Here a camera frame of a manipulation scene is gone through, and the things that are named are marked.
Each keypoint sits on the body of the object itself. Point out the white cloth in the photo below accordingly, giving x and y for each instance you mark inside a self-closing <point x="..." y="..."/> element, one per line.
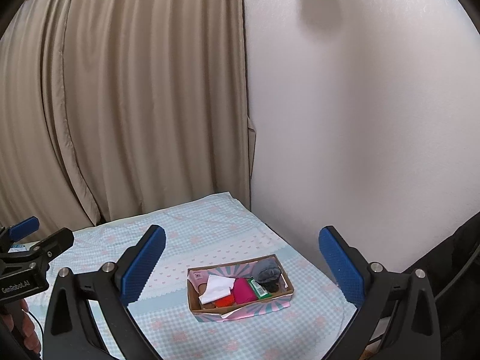
<point x="217" y="287"/>

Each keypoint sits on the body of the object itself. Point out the grey knitted sock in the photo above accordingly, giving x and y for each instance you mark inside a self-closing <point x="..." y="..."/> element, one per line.
<point x="266" y="271"/>

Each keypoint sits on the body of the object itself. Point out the cardboard box with pink lining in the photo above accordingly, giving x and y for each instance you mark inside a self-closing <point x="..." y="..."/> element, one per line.
<point x="282" y="293"/>

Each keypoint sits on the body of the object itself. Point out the green wet wipes pack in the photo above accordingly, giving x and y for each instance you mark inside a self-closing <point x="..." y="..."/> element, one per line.
<point x="260" y="292"/>

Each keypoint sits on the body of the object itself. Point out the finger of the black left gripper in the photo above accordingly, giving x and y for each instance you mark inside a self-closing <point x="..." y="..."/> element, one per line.
<point x="54" y="245"/>
<point x="14" y="234"/>

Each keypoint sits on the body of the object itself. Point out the orange pom-pom ball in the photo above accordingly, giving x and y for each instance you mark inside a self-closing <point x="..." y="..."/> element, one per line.
<point x="226" y="301"/>

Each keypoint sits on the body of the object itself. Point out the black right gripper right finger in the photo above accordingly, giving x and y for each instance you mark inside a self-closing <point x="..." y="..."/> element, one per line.
<point x="366" y="289"/>

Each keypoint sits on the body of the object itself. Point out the beige curtain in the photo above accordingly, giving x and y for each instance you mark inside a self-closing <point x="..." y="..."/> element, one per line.
<point x="115" y="108"/>

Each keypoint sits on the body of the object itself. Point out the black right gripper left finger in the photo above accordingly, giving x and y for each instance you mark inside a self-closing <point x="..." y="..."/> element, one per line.
<point x="123" y="285"/>

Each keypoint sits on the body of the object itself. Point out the magenta fabric pouch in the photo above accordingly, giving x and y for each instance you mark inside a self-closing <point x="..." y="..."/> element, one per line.
<point x="242" y="292"/>

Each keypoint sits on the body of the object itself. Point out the person's left hand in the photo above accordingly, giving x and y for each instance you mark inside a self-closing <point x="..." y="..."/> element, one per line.
<point x="31" y="340"/>

